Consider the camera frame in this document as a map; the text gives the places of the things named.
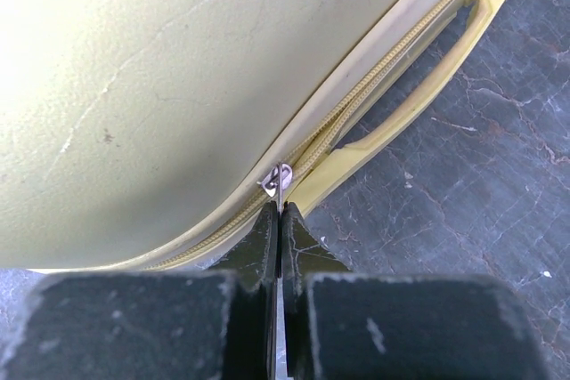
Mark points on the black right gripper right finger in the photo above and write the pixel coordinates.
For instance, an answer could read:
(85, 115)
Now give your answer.
(345, 325)

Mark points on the yellow suitcase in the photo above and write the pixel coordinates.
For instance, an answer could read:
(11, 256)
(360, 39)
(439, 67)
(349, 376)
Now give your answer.
(145, 134)

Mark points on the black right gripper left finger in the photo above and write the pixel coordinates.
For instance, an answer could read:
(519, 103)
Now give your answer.
(213, 324)

